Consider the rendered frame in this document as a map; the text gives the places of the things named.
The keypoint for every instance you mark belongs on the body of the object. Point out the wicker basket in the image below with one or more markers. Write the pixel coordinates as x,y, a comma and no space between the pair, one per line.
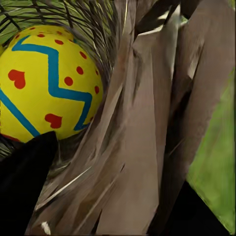
162,80

